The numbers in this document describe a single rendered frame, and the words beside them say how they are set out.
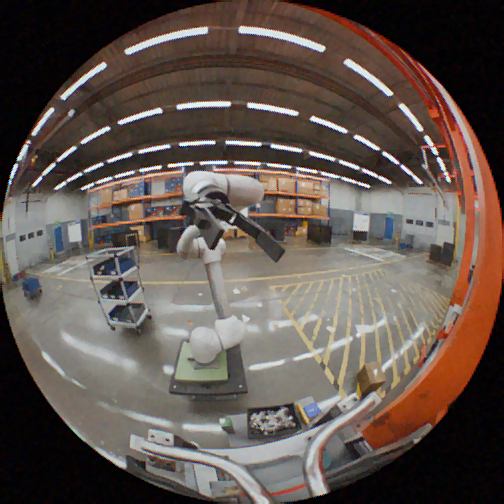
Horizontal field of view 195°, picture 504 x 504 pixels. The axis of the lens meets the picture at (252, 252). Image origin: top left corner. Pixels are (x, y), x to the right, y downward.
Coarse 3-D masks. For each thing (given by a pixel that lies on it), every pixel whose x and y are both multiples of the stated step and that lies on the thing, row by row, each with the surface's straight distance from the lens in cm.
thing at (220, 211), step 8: (200, 192) 37; (208, 192) 34; (216, 192) 34; (224, 192) 35; (208, 200) 31; (224, 200) 35; (216, 208) 30; (224, 208) 31; (216, 216) 30; (224, 216) 31; (232, 216) 32
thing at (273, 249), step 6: (264, 234) 30; (258, 240) 30; (264, 240) 29; (270, 240) 28; (264, 246) 29; (270, 246) 28; (276, 246) 27; (270, 252) 28; (276, 252) 27; (282, 252) 26; (276, 258) 27
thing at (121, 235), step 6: (114, 234) 863; (120, 234) 838; (126, 234) 815; (138, 234) 871; (114, 240) 868; (120, 240) 843; (132, 240) 818; (138, 240) 868; (114, 246) 875; (120, 246) 849; (126, 246) 826; (132, 246) 815
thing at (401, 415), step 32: (448, 96) 56; (480, 160) 46; (480, 192) 51; (480, 224) 55; (480, 256) 47; (480, 288) 44; (480, 320) 46; (448, 352) 48; (480, 352) 50; (416, 384) 60; (448, 384) 54; (384, 416) 69; (416, 416) 63
